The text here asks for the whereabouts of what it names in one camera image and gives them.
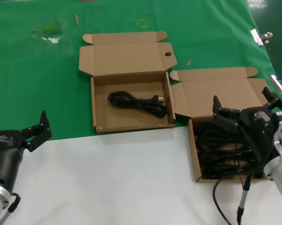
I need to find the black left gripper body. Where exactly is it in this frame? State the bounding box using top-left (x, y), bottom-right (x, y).
top-left (0, 128), bottom-right (30, 188)

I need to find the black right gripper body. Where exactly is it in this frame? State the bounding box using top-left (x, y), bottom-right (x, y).
top-left (238, 106), bottom-right (281, 165)

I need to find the open brown cardboard box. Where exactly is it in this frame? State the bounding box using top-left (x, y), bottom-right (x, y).
top-left (78, 31), bottom-right (178, 134)
top-left (169, 67), bottom-right (282, 183)

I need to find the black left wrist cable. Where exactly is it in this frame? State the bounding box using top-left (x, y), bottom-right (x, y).
top-left (0, 191), bottom-right (22, 225)

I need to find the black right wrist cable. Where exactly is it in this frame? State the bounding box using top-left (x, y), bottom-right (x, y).
top-left (212, 170), bottom-right (259, 225)

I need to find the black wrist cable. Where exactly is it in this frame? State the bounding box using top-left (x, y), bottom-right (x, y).
top-left (212, 170), bottom-right (259, 225)
top-left (0, 191), bottom-right (22, 225)

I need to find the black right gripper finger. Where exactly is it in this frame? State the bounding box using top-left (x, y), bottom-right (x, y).
top-left (262, 86), bottom-right (282, 113)
top-left (212, 95), bottom-right (241, 136)

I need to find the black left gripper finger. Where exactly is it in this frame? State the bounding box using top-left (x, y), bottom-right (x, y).
top-left (21, 110), bottom-right (53, 153)

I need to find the black power cable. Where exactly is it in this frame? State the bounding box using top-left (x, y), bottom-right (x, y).
top-left (199, 150), bottom-right (265, 181)
top-left (107, 90), bottom-right (168, 119)
top-left (193, 117), bottom-right (259, 165)

